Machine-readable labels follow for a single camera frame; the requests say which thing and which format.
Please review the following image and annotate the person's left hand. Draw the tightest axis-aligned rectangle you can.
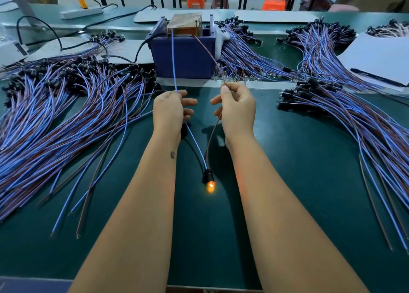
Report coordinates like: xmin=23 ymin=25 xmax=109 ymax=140
xmin=153 ymin=89 xmax=198 ymax=144

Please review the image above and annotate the person's right hand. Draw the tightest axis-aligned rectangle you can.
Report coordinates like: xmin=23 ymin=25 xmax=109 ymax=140
xmin=210 ymin=82 xmax=256 ymax=145

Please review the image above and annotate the blue plastic tester box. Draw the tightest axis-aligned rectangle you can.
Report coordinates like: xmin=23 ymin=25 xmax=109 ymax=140
xmin=148 ymin=15 xmax=219 ymax=80

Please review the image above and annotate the blue brown plug cable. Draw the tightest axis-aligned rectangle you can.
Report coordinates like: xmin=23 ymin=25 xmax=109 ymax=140
xmin=169 ymin=29 xmax=226 ymax=195

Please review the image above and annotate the pile of wired lamps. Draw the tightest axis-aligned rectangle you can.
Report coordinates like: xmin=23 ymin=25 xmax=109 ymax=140
xmin=0 ymin=53 xmax=164 ymax=239
xmin=277 ymin=78 xmax=409 ymax=252

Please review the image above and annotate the person's left forearm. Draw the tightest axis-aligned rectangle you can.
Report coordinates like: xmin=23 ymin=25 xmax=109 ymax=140
xmin=69 ymin=136 xmax=183 ymax=293

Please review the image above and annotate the person's right forearm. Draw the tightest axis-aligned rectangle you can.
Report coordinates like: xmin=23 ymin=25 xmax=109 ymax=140
xmin=227 ymin=138 xmax=370 ymax=293

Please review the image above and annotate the white power strip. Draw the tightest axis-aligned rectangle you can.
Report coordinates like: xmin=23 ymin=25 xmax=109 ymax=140
xmin=60 ymin=7 xmax=104 ymax=20

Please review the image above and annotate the white flat mat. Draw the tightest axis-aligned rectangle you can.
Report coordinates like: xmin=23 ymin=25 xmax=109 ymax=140
xmin=235 ymin=10 xmax=320 ymax=24
xmin=26 ymin=36 xmax=154 ymax=64
xmin=133 ymin=9 xmax=234 ymax=24

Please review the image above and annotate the brown cardboard block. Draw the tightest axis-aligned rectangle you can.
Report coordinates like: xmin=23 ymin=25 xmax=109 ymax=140
xmin=167 ymin=13 xmax=203 ymax=37

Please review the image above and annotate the black pen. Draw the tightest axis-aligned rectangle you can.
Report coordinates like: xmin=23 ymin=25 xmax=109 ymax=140
xmin=349 ymin=68 xmax=406 ymax=87

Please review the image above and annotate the pink plastic stool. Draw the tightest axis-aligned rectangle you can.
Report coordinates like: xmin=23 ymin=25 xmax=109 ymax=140
xmin=328 ymin=4 xmax=359 ymax=13

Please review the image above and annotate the white paper sheet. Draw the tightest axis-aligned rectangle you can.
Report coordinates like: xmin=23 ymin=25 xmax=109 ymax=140
xmin=337 ymin=33 xmax=409 ymax=87

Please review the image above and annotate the white plastic device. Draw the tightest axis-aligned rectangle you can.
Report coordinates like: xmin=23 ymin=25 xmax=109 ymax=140
xmin=0 ymin=37 xmax=28 ymax=66

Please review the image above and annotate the loose grey wire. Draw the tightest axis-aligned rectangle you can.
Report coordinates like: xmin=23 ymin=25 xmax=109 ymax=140
xmin=75 ymin=146 xmax=115 ymax=239

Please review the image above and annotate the black power cable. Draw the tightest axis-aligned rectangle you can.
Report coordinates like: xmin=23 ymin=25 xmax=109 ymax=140
xmin=16 ymin=4 xmax=157 ymax=51

